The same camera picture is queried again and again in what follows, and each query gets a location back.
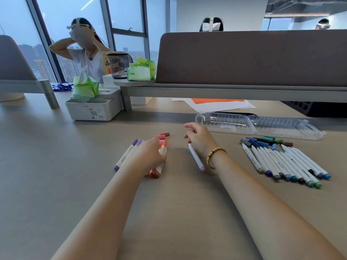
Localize small white box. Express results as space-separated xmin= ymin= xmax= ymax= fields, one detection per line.
xmin=102 ymin=74 xmax=120 ymax=88

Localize person's left forearm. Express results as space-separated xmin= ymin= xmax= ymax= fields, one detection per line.
xmin=50 ymin=161 xmax=146 ymax=260

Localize orange paper sheet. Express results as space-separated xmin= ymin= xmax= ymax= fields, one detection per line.
xmin=191 ymin=98 xmax=246 ymax=105

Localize white cylindrical container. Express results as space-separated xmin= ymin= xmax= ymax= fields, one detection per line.
xmin=0 ymin=92 xmax=25 ymax=103

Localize white headset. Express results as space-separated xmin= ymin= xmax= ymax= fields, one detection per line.
xmin=66 ymin=18 xmax=94 ymax=35

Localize black mesh pen holder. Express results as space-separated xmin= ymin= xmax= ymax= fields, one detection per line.
xmin=106 ymin=51 xmax=130 ymax=79

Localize pink-ended white marker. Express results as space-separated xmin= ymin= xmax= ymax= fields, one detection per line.
xmin=188 ymin=143 xmax=206 ymax=173

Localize papers with orange sheet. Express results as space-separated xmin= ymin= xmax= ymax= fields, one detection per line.
xmin=171 ymin=97 xmax=257 ymax=113

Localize white desk organizer box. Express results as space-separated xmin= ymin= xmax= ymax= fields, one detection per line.
xmin=65 ymin=88 xmax=124 ymax=122

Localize person's right forearm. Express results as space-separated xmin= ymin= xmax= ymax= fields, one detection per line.
xmin=210 ymin=150 xmax=347 ymax=260

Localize yellow carton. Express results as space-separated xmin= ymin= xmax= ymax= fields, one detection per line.
xmin=102 ymin=52 xmax=112 ymax=75

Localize clear plastic marker case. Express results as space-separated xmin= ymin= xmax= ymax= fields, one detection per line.
xmin=195 ymin=112 xmax=327 ymax=141

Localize dark window frame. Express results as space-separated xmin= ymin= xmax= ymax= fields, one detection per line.
xmin=24 ymin=0 xmax=171 ymax=83

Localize linear ceiling light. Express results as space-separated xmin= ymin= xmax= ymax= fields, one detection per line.
xmin=264 ymin=13 xmax=330 ymax=17

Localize group of warm-coloured white markers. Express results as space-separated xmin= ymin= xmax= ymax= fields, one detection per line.
xmin=113 ymin=138 xmax=168 ymax=179

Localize group of cool-coloured white markers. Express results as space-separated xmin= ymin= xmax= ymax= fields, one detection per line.
xmin=242 ymin=143 xmax=332 ymax=189

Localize gold bead bracelet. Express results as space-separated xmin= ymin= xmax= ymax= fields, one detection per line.
xmin=206 ymin=147 xmax=228 ymax=170

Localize person's right hand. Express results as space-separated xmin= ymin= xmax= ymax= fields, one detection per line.
xmin=183 ymin=122 xmax=220 ymax=165

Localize person's left hand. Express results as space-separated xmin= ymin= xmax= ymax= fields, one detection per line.
xmin=133 ymin=138 xmax=167 ymax=176

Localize grey desk riser shelf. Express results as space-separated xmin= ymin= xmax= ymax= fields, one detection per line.
xmin=113 ymin=78 xmax=347 ymax=113
xmin=0 ymin=79 xmax=60 ymax=109

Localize blue lanyard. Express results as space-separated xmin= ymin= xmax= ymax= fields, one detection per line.
xmin=51 ymin=82 xmax=74 ymax=92

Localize crumpled green tissue pack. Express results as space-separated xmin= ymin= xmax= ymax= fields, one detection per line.
xmin=72 ymin=66 xmax=100 ymax=99

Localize black smartphone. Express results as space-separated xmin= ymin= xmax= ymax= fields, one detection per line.
xmin=214 ymin=111 xmax=257 ymax=117

